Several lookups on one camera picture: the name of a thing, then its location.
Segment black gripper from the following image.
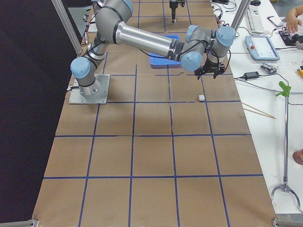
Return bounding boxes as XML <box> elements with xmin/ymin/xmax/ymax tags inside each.
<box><xmin>169</xmin><ymin>0</ymin><xmax>178</xmax><ymax>22</ymax></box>
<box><xmin>194</xmin><ymin>60</ymin><xmax>224</xmax><ymax>80</ymax></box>

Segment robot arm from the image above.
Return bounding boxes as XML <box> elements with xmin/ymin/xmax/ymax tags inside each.
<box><xmin>71</xmin><ymin>0</ymin><xmax>236</xmax><ymax>97</ymax></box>

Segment blue plastic tray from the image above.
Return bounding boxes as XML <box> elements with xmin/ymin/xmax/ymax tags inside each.
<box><xmin>142</xmin><ymin>32</ymin><xmax>185</xmax><ymax>66</ymax></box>

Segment person's hand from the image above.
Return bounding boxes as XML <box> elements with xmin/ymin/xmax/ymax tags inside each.
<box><xmin>285</xmin><ymin>5</ymin><xmax>303</xmax><ymax>33</ymax></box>

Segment black power adapter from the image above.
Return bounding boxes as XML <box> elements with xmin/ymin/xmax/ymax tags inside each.
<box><xmin>243</xmin><ymin>71</ymin><xmax>260</xmax><ymax>80</ymax></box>

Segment wooden chopstick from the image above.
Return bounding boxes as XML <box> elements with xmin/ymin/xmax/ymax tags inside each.
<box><xmin>243</xmin><ymin>108</ymin><xmax>276</xmax><ymax>119</ymax></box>
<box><xmin>241</xmin><ymin>102</ymin><xmax>268</xmax><ymax>114</ymax></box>

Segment blue teach pendant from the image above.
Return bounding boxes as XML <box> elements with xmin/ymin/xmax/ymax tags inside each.
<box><xmin>245</xmin><ymin>35</ymin><xmax>280</xmax><ymax>61</ymax></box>

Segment bagged small parts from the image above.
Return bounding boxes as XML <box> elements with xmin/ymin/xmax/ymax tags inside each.
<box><xmin>260</xmin><ymin>63</ymin><xmax>278</xmax><ymax>74</ymax></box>

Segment white keyboard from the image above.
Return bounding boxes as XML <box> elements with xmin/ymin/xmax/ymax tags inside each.
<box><xmin>246</xmin><ymin>5</ymin><xmax>266</xmax><ymax>34</ymax></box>

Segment green reacher grabber tool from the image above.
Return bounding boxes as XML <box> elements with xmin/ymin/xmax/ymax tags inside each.
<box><xmin>270</xmin><ymin>81</ymin><xmax>303</xmax><ymax>213</ymax></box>

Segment black computer mouse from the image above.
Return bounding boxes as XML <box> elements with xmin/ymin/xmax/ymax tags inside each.
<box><xmin>250</xmin><ymin>0</ymin><xmax>261</xmax><ymax>6</ymax></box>

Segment black smartphone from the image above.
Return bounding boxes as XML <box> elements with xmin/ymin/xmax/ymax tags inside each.
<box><xmin>267</xmin><ymin>16</ymin><xmax>284</xmax><ymax>27</ymax></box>

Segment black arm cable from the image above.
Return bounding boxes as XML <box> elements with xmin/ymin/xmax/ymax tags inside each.
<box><xmin>85</xmin><ymin>14</ymin><xmax>224</xmax><ymax>79</ymax></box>

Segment aluminium frame post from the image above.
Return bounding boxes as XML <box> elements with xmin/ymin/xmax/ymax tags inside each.
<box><xmin>231</xmin><ymin>0</ymin><xmax>250</xmax><ymax>31</ymax></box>
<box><xmin>52</xmin><ymin>0</ymin><xmax>83</xmax><ymax>56</ymax></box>

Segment left aluminium frame post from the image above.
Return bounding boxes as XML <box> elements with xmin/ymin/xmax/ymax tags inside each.
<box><xmin>52</xmin><ymin>0</ymin><xmax>83</xmax><ymax>56</ymax></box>

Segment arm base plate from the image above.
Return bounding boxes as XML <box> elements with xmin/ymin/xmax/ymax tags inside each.
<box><xmin>69</xmin><ymin>74</ymin><xmax>110</xmax><ymax>105</ymax></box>

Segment aluminium corner bracket right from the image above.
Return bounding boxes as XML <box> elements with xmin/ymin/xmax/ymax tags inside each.
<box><xmin>272</xmin><ymin>213</ymin><xmax>303</xmax><ymax>227</ymax></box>

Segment aluminium corner bracket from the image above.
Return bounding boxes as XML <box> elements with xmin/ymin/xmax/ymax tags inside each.
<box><xmin>0</xmin><ymin>219</ymin><xmax>39</xmax><ymax>227</ymax></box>
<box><xmin>272</xmin><ymin>213</ymin><xmax>303</xmax><ymax>227</ymax></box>

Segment aluminium corner bracket left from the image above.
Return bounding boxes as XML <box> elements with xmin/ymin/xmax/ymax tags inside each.
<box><xmin>0</xmin><ymin>219</ymin><xmax>39</xmax><ymax>227</ymax></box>

